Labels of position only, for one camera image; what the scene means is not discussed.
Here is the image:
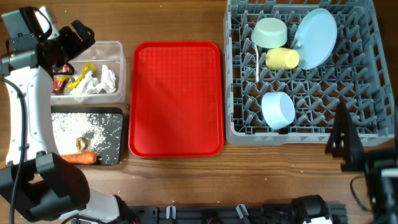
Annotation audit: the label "red candy wrapper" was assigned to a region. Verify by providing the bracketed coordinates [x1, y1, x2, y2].
[52, 65, 71, 94]

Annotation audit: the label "yellow silver foil wrapper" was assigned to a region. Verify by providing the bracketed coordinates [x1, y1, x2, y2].
[67, 62, 95, 90]

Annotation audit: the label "white tissue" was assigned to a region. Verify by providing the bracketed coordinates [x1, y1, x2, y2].
[70, 65, 117, 96]

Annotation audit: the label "light blue rice bowl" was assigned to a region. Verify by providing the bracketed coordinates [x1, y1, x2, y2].
[261, 92, 295, 129]

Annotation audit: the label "white rice grains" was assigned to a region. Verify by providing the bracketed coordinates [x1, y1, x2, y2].
[51, 112, 124, 165]

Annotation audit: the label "brown food scrap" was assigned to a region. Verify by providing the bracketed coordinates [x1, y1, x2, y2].
[76, 137, 89, 152]

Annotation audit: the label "orange carrot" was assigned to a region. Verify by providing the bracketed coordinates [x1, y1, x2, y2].
[61, 152, 97, 165]

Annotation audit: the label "yellow plastic cup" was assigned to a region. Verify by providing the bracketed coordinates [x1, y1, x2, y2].
[266, 47, 300, 70]

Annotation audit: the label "large light blue plate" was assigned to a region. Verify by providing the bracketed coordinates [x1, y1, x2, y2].
[292, 8, 337, 70]

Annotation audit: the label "white plastic spoon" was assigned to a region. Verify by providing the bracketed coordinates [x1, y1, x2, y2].
[254, 44, 259, 83]

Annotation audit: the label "light green bowl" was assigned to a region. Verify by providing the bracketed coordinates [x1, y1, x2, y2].
[251, 18, 287, 49]

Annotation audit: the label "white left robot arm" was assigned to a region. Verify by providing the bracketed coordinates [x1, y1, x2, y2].
[1, 16, 129, 223]

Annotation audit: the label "clear plastic waste bin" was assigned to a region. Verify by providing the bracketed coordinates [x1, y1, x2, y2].
[51, 41, 127, 105]

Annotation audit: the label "grey plastic dishwasher rack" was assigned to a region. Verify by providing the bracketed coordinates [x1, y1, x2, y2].
[224, 0, 394, 146]

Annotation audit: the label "black waste tray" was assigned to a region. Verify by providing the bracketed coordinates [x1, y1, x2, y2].
[49, 106, 124, 166]

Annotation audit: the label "red plastic tray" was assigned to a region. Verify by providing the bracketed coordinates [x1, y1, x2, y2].
[128, 40, 224, 158]

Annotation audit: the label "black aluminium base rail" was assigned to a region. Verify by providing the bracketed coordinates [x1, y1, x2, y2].
[118, 203, 348, 224]

